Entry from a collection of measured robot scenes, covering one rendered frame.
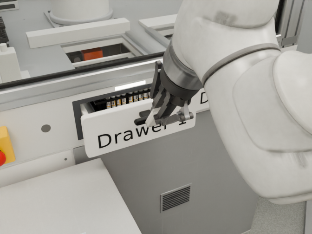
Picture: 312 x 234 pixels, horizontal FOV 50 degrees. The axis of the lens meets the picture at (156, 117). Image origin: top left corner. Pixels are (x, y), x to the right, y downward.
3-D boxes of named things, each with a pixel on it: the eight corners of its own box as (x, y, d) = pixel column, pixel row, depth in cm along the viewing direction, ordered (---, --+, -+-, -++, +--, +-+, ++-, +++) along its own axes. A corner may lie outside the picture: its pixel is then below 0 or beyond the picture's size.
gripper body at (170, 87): (217, 85, 55) (197, 108, 63) (197, 42, 57) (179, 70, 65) (177, 95, 52) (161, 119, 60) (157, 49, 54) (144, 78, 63)
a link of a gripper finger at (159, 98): (165, 85, 59) (163, 78, 59) (150, 109, 69) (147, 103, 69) (185, 80, 61) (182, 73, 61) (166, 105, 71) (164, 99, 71)
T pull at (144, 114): (165, 118, 78) (165, 113, 77) (135, 126, 75) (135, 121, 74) (158, 111, 80) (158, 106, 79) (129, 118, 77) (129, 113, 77)
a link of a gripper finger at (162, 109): (187, 84, 60) (190, 91, 60) (169, 111, 70) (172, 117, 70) (167, 89, 59) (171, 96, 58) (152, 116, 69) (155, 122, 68)
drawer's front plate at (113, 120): (195, 126, 89) (198, 90, 83) (87, 159, 78) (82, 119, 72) (191, 123, 90) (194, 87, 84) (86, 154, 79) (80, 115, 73)
